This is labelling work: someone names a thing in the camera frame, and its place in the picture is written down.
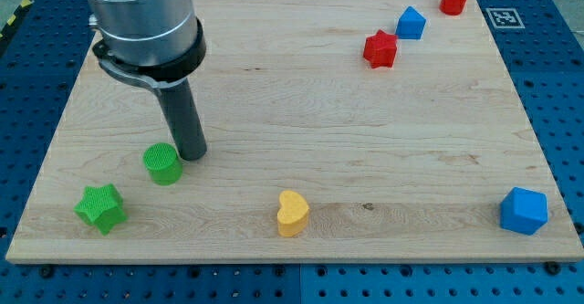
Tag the blue pentagon block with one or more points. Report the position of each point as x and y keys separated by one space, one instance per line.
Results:
x=410 y=24

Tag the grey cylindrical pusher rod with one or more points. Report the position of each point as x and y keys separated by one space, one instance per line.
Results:
x=180 y=112

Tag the wooden board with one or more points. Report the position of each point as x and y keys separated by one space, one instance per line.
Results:
x=407 y=164

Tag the white fiducial marker tag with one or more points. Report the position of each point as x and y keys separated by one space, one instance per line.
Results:
x=504 y=18

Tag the black flange mount ring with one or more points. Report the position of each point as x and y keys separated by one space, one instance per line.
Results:
x=158 y=78

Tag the green star block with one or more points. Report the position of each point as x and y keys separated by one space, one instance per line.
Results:
x=101 y=207

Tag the yellow heart block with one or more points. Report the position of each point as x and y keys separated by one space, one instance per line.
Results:
x=293 y=213

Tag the red star block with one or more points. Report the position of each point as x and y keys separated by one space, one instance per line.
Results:
x=380 y=50

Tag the blue cube block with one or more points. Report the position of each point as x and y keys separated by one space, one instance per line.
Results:
x=523 y=211

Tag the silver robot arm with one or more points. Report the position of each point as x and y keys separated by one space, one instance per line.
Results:
x=155 y=45

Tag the green cylinder block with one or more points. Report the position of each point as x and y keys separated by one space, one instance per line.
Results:
x=162 y=163

